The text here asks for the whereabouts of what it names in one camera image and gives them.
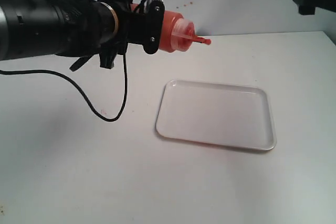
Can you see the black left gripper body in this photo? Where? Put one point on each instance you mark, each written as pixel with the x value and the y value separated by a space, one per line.
pixel 122 16

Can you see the red sauce squeeze bottle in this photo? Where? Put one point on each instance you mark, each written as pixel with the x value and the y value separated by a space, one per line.
pixel 173 31

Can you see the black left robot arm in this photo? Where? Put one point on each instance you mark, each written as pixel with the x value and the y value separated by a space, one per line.
pixel 79 28

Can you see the white rectangular plastic tray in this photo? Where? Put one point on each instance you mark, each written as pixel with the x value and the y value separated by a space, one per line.
pixel 216 114

